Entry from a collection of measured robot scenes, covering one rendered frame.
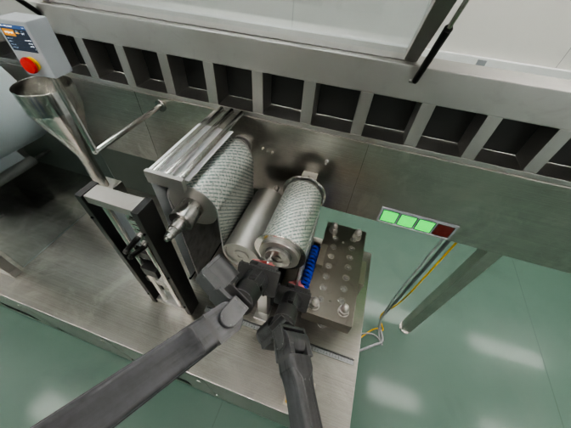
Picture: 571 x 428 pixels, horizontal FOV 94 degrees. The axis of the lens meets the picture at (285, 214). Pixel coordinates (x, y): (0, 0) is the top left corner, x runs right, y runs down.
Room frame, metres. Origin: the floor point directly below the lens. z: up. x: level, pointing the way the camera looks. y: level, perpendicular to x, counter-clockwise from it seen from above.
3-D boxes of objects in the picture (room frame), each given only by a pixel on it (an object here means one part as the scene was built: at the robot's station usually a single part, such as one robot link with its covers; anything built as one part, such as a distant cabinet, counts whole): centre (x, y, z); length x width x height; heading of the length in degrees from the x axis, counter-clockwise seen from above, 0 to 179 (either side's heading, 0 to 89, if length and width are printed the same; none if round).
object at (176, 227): (0.39, 0.27, 1.34); 0.06 x 0.03 x 0.03; 165
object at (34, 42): (0.57, 0.53, 1.66); 0.07 x 0.07 x 0.10; 81
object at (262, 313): (0.37, 0.05, 1.05); 0.06 x 0.05 x 0.31; 165
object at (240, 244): (0.55, 0.09, 1.18); 0.26 x 0.12 x 0.12; 165
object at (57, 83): (0.58, 0.53, 1.51); 0.02 x 0.02 x 0.20
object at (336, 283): (0.51, -0.21, 1.00); 0.40 x 0.16 x 0.06; 165
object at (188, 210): (0.44, 0.26, 1.34); 0.06 x 0.06 x 0.06; 75
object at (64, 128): (0.69, 0.68, 1.19); 0.14 x 0.14 x 0.57
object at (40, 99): (0.69, 0.68, 1.50); 0.14 x 0.14 x 0.06
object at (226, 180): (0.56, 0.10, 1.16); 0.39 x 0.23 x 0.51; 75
